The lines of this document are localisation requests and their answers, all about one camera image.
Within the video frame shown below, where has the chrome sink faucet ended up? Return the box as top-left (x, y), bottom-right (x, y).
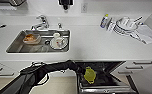
top-left (31, 14), bottom-right (51, 32)

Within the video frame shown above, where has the white dish towel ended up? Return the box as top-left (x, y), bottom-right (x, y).
top-left (133, 24), bottom-right (152, 45)

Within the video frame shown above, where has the yellow plastic bowl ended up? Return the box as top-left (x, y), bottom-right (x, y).
top-left (83, 66), bottom-right (97, 85)

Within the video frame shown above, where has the stack of white plates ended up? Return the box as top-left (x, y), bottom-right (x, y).
top-left (112, 16), bottom-right (144, 36)

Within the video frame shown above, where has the steel paper towel dispenser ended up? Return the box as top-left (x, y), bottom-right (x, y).
top-left (0, 0), bottom-right (28, 9)

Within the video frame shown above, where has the white two-door base cabinet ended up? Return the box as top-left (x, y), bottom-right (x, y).
top-left (17, 60), bottom-right (75, 78)

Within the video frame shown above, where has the steel kitchen sink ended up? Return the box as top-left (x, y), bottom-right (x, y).
top-left (5, 28), bottom-right (72, 55)

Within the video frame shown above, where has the white drawer unit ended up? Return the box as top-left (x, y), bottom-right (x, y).
top-left (0, 60), bottom-right (20, 80)
top-left (116, 59), bottom-right (152, 83)

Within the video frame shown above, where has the blue dish soap bottle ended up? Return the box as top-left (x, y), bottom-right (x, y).
top-left (100, 13), bottom-right (110, 29)

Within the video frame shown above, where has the white wall outlet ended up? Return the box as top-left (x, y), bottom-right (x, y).
top-left (81, 2), bottom-right (89, 14)

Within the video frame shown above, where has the orange bowl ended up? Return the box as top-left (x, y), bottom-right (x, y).
top-left (22, 33), bottom-right (43, 46)

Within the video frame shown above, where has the white dirty plate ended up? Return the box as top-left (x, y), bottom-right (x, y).
top-left (49, 32), bottom-right (69, 51)

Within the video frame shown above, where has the stainless steel dishwasher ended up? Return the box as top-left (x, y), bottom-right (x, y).
top-left (73, 59), bottom-right (139, 94)

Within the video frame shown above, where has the black soap dispenser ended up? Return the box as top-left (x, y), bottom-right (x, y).
top-left (58, 0), bottom-right (74, 11)

